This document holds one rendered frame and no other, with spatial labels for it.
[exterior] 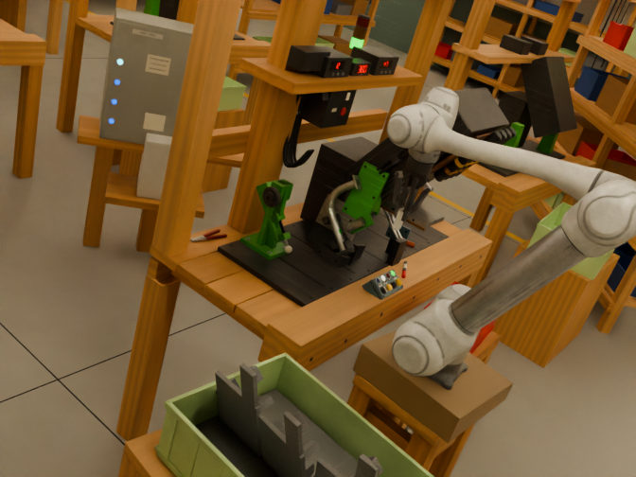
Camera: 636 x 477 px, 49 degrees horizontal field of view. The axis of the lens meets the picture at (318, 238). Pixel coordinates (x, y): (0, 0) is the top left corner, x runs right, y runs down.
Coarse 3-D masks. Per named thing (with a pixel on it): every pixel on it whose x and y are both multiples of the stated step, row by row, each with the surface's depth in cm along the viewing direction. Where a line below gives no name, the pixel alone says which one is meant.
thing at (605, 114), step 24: (600, 0) 593; (600, 24) 597; (600, 48) 565; (624, 48) 552; (576, 72) 615; (600, 72) 609; (624, 72) 617; (576, 96) 596; (600, 96) 571; (624, 96) 521; (576, 120) 602; (600, 120) 538; (624, 120) 525; (576, 144) 589; (600, 144) 539; (624, 144) 498; (600, 168) 542; (624, 168) 529; (624, 264) 507; (624, 288) 467
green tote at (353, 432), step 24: (288, 360) 196; (240, 384) 187; (264, 384) 196; (288, 384) 198; (312, 384) 191; (168, 408) 167; (192, 408) 176; (216, 408) 184; (312, 408) 193; (336, 408) 187; (168, 432) 170; (192, 432) 162; (336, 432) 188; (360, 432) 183; (168, 456) 171; (192, 456) 165; (216, 456) 158; (384, 456) 178; (408, 456) 174
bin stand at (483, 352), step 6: (486, 336) 270; (492, 336) 272; (498, 336) 273; (486, 342) 266; (492, 342) 268; (498, 342) 274; (480, 348) 261; (486, 348) 263; (492, 348) 271; (474, 354) 256; (480, 354) 258; (486, 354) 268; (486, 360) 276; (402, 426) 305
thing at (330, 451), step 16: (288, 400) 198; (272, 416) 190; (304, 416) 194; (208, 432) 179; (224, 432) 180; (304, 432) 188; (320, 432) 190; (224, 448) 175; (240, 448) 177; (320, 448) 184; (336, 448) 186; (240, 464) 172; (256, 464) 173; (336, 464) 181; (352, 464) 182
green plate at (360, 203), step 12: (372, 168) 263; (360, 180) 266; (372, 180) 263; (384, 180) 261; (360, 192) 266; (372, 192) 263; (348, 204) 268; (360, 204) 266; (372, 204) 263; (360, 216) 265
